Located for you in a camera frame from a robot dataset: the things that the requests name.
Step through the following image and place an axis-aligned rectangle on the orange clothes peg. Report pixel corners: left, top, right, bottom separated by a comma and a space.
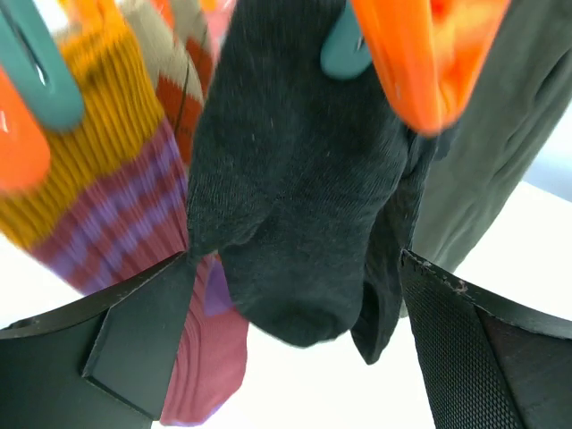
351, 0, 509, 137

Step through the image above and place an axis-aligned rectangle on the black sock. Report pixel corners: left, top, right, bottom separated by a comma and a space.
350, 126, 458, 365
188, 1, 411, 348

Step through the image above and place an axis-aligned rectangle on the teal clothes peg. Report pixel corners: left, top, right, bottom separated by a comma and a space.
320, 1, 372, 80

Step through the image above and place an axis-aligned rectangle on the olive green hanging garment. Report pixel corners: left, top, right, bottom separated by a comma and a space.
413, 0, 571, 272

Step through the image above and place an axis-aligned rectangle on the maroon purple orange hanging sock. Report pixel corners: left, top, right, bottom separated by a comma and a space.
1, 19, 248, 427

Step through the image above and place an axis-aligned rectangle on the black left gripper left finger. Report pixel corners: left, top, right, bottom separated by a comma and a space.
1, 253, 194, 429

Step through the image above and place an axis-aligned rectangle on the beige argyle sock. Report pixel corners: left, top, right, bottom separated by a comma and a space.
119, 0, 214, 165

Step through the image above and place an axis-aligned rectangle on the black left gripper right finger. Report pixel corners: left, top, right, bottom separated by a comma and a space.
400, 251, 571, 429

